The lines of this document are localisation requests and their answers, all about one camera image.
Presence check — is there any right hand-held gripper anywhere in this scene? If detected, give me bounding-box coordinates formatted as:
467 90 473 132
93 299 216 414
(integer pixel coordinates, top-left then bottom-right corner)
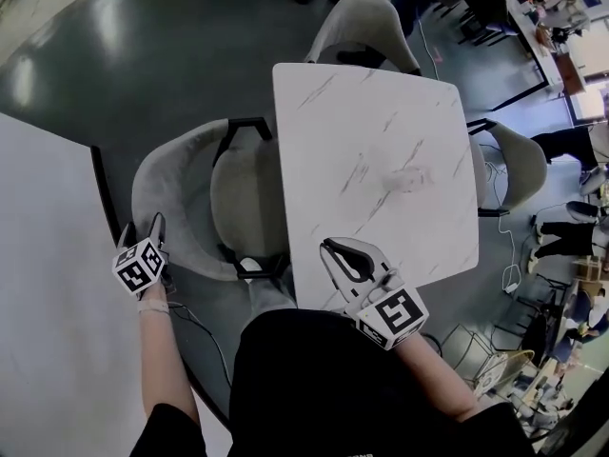
319 236 429 351

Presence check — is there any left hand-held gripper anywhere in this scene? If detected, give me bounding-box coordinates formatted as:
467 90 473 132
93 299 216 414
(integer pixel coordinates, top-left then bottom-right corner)
111 211 169 297

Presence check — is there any person's right forearm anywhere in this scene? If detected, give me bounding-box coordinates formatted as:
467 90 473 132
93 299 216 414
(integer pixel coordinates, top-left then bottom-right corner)
392 333 480 423

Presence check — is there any person's left forearm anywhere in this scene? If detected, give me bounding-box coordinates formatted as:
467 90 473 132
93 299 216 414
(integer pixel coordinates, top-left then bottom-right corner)
137 283 201 426

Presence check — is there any white marble square table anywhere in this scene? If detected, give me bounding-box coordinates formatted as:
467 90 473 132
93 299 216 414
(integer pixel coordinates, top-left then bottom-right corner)
271 62 481 312

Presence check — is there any person's left leg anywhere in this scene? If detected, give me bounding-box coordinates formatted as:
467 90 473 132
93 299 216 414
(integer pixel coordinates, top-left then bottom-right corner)
245 273 299 313

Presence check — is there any clear plastic bottle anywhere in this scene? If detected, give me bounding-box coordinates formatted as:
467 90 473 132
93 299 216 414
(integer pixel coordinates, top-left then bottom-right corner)
380 164 435 194

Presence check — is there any person's black shirt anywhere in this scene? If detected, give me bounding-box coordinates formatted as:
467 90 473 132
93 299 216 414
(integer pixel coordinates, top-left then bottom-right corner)
128 308 541 457

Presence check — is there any white desk with black legs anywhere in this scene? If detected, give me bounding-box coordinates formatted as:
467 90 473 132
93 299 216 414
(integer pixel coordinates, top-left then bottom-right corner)
492 0 589 112

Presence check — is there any black cable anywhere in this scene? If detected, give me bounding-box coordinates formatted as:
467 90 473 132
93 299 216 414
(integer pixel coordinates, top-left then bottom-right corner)
418 333 444 357
166 301 234 389

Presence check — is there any white power cable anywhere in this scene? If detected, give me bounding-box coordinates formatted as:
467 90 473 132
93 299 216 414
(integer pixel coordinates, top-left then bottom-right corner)
417 14 523 295

